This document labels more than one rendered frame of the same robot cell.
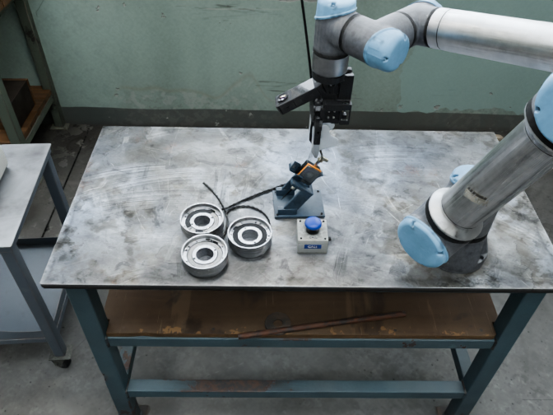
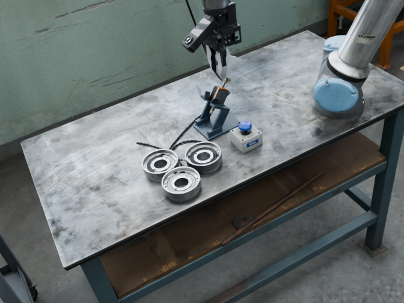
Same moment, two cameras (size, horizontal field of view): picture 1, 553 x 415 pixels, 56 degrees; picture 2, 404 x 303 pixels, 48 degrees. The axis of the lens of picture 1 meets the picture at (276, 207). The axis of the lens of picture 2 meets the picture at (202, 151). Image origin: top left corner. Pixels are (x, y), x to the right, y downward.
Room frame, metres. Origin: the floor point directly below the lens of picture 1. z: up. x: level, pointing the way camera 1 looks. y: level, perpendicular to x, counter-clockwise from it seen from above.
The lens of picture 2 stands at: (-0.10, 0.40, 1.68)
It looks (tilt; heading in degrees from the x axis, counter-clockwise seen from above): 40 degrees down; 340
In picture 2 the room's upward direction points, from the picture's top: 10 degrees counter-clockwise
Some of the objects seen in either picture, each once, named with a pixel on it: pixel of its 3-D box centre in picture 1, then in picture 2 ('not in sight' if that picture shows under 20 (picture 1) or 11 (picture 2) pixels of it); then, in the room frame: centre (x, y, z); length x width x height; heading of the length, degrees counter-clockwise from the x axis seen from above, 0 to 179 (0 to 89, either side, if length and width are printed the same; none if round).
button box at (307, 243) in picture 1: (313, 235); (247, 136); (0.84, -0.09, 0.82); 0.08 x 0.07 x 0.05; 92
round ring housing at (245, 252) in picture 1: (249, 237); (204, 158); (0.83, 0.06, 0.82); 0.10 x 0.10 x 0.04
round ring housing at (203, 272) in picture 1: (205, 256); (181, 184); (0.77, 0.16, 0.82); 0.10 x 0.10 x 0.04
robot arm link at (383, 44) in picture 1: (379, 41); not in sight; (0.92, -0.18, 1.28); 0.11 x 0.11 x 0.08; 44
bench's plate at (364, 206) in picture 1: (304, 198); (217, 120); (1.01, -0.07, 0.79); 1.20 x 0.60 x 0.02; 92
